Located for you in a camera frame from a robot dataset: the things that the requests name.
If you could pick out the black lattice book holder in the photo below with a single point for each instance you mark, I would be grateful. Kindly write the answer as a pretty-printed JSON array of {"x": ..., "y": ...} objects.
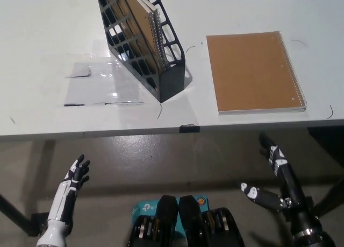
[{"x": 172, "y": 80}]

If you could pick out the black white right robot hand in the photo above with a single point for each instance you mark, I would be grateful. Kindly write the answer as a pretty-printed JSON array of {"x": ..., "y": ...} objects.
[{"x": 291, "y": 187}]

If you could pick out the transparent plastic sheet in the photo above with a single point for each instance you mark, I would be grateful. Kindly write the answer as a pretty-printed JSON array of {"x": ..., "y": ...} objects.
[{"x": 102, "y": 85}]

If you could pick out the brown spiral notebook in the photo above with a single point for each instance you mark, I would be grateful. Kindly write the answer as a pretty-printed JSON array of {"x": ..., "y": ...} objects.
[
  {"x": 250, "y": 74},
  {"x": 139, "y": 29}
]

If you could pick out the black diagonal table leg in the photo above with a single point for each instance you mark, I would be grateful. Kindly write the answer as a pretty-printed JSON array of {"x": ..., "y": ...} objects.
[
  {"x": 330, "y": 196},
  {"x": 13, "y": 212}
]

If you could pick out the black tape on table edge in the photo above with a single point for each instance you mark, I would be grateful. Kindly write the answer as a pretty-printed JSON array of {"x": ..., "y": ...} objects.
[{"x": 189, "y": 128}]

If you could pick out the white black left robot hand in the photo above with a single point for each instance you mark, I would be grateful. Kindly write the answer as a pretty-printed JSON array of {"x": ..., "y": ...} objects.
[{"x": 60, "y": 204}]

